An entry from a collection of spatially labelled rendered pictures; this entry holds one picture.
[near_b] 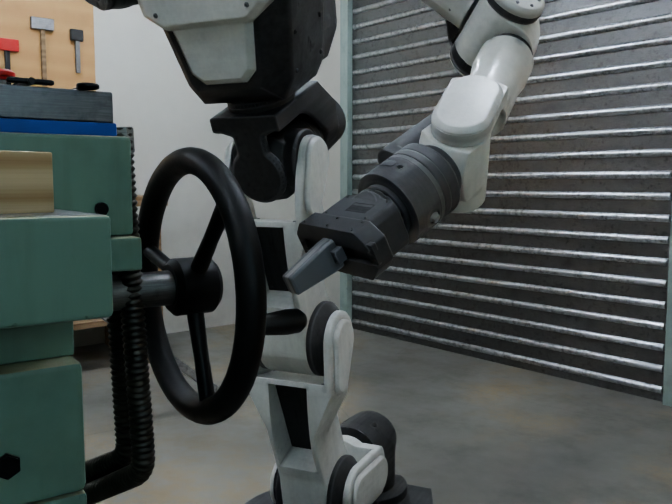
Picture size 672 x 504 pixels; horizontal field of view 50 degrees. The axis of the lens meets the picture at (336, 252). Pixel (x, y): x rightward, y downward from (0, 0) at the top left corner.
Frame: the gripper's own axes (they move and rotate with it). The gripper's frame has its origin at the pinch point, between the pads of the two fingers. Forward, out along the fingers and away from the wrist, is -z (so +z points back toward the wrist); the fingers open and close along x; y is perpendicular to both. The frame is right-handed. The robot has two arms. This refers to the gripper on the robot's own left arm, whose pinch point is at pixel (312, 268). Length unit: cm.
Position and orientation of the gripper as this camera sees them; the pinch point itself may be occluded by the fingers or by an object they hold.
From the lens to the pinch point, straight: 70.6
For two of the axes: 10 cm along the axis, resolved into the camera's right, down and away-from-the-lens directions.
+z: 7.1, -5.5, 4.5
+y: -3.7, -8.3, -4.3
